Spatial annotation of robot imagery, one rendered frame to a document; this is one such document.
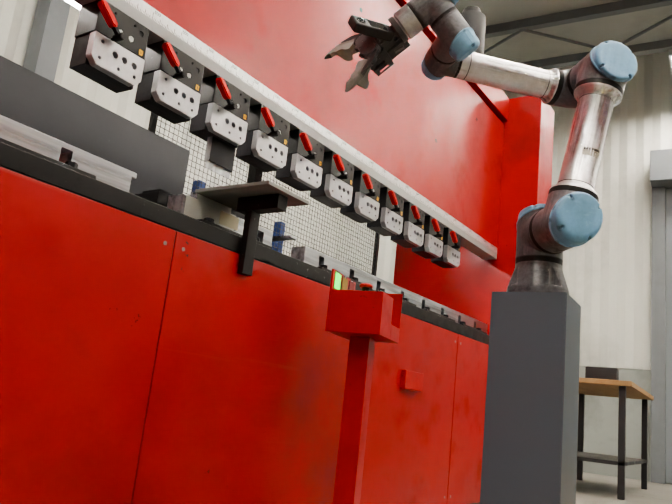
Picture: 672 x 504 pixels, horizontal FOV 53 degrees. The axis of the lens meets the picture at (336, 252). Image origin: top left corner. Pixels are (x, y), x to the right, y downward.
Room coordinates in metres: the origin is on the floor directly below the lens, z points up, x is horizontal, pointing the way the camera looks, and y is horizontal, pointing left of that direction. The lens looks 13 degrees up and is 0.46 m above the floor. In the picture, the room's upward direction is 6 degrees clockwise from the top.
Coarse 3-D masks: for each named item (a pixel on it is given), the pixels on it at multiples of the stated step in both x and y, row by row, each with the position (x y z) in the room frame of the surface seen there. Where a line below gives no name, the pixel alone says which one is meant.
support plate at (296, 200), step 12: (204, 192) 1.79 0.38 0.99; (216, 192) 1.78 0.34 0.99; (228, 192) 1.77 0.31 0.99; (240, 192) 1.76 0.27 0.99; (252, 192) 1.74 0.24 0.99; (264, 192) 1.73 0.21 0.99; (276, 192) 1.72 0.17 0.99; (288, 192) 1.72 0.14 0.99; (228, 204) 1.89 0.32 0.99; (288, 204) 1.82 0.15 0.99; (300, 204) 1.81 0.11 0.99
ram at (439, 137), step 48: (144, 0) 1.55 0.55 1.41; (192, 0) 1.68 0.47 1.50; (240, 0) 1.82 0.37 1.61; (288, 0) 2.00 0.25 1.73; (336, 0) 2.21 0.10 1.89; (384, 0) 2.47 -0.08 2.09; (192, 48) 1.70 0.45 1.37; (240, 48) 1.85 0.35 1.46; (288, 48) 2.02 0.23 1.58; (288, 96) 2.05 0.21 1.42; (336, 96) 2.27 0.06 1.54; (384, 96) 2.53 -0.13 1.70; (432, 96) 2.88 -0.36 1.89; (384, 144) 2.56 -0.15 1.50; (432, 144) 2.91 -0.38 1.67; (480, 144) 3.36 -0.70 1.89; (432, 192) 2.94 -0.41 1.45; (480, 192) 3.40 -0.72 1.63
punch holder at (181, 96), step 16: (160, 48) 1.62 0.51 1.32; (176, 48) 1.65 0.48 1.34; (144, 64) 1.65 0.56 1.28; (160, 64) 1.62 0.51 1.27; (192, 64) 1.71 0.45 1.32; (144, 80) 1.65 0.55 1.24; (160, 80) 1.62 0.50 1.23; (176, 80) 1.66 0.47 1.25; (192, 80) 1.71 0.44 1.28; (144, 96) 1.65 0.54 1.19; (160, 96) 1.63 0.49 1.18; (176, 96) 1.67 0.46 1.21; (192, 96) 1.71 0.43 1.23; (160, 112) 1.71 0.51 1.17; (176, 112) 1.70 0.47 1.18; (192, 112) 1.72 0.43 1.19
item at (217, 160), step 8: (208, 144) 1.85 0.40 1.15; (216, 144) 1.86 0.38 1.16; (224, 144) 1.88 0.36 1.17; (208, 152) 1.84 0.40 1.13; (216, 152) 1.86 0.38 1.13; (224, 152) 1.89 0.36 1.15; (232, 152) 1.91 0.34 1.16; (208, 160) 1.84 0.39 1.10; (216, 160) 1.87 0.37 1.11; (224, 160) 1.89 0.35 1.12; (232, 160) 1.92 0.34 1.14; (208, 168) 1.86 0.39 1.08; (216, 168) 1.88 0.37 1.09; (224, 168) 1.90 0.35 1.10; (232, 168) 1.92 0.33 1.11; (224, 176) 1.91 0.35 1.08
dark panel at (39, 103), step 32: (0, 64) 1.82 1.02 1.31; (0, 96) 1.84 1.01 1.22; (32, 96) 1.91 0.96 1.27; (64, 96) 2.00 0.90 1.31; (32, 128) 1.93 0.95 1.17; (64, 128) 2.01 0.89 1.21; (96, 128) 2.10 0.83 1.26; (128, 128) 2.20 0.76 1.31; (128, 160) 2.22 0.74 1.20; (160, 160) 2.34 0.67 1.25
